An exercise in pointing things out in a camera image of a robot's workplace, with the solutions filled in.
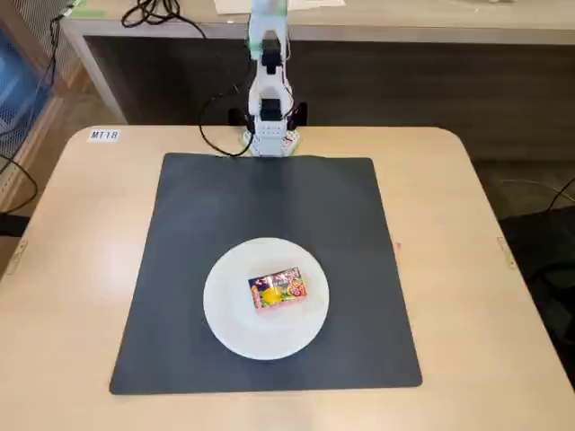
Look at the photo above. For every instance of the white label MT18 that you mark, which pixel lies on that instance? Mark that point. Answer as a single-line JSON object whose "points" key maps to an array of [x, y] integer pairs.
{"points": [[103, 135]]}

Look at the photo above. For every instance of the colourful candy box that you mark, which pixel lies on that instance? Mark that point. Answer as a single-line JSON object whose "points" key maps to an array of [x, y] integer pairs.
{"points": [[279, 291]]}

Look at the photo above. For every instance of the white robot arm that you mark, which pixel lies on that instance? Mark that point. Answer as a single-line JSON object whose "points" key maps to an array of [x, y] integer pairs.
{"points": [[268, 81]]}

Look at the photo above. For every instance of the green white robot base plate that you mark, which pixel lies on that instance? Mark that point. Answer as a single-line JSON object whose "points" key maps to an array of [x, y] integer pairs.
{"points": [[294, 143]]}

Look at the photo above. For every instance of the white round dish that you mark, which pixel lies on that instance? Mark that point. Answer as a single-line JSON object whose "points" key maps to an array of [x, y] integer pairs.
{"points": [[233, 314]]}

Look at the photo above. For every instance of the black chair base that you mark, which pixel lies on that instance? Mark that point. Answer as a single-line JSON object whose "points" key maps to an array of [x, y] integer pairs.
{"points": [[548, 251]]}

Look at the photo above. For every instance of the black table clamp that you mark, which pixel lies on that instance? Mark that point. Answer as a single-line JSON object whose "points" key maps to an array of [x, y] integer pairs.
{"points": [[238, 116], [300, 114]]}

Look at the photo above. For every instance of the blue plastic bin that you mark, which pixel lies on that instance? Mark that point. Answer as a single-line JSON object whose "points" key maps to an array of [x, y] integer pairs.
{"points": [[18, 81]]}

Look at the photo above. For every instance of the dark grey mat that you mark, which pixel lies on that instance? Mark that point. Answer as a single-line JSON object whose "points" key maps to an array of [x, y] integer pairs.
{"points": [[269, 202]]}

